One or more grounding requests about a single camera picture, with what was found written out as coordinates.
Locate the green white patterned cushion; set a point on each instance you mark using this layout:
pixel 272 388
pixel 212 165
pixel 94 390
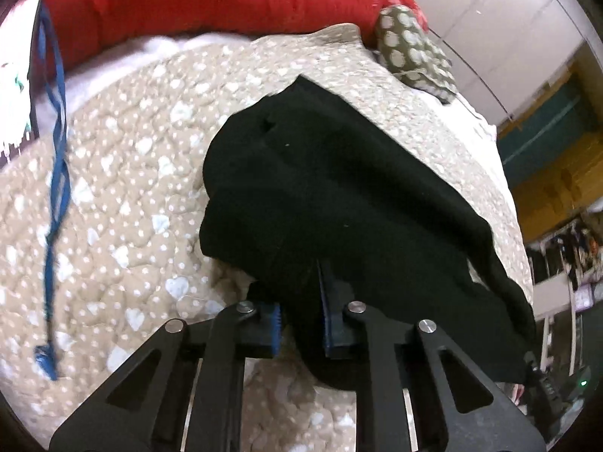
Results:
pixel 406 51

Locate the yellow wooden door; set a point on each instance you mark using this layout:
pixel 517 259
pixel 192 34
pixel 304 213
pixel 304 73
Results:
pixel 552 152

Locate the white wardrobe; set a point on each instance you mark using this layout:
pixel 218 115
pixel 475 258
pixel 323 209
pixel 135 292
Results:
pixel 505 51

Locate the black pants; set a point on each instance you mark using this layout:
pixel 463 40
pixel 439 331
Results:
pixel 301 185

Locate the smartphone with lit screen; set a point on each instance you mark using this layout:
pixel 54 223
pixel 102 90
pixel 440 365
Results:
pixel 17 114

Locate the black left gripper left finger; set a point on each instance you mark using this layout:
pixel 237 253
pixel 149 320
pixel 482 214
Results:
pixel 181 390

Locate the cluttered white shelf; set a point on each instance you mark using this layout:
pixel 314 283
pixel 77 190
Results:
pixel 566 268

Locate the beige heart pattern quilt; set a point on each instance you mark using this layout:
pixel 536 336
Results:
pixel 127 258

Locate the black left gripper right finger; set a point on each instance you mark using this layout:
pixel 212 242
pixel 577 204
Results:
pixel 417 390

